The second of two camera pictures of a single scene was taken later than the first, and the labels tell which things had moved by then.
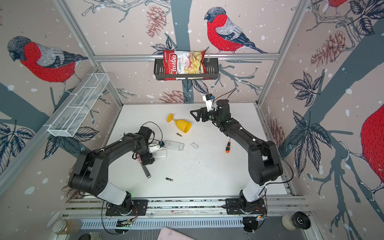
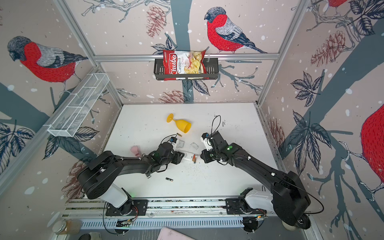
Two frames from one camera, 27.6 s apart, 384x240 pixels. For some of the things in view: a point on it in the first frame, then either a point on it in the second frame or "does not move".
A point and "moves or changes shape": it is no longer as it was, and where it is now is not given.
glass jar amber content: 63,227 does not move
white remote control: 160,153 moves or changes shape
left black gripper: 145,158 to 178,157
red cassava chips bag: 184,62 does not move
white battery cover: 195,146 does not move
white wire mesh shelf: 71,115 does not move
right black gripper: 203,113 to 205,157
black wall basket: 213,69 does not move
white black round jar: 296,220 does not move
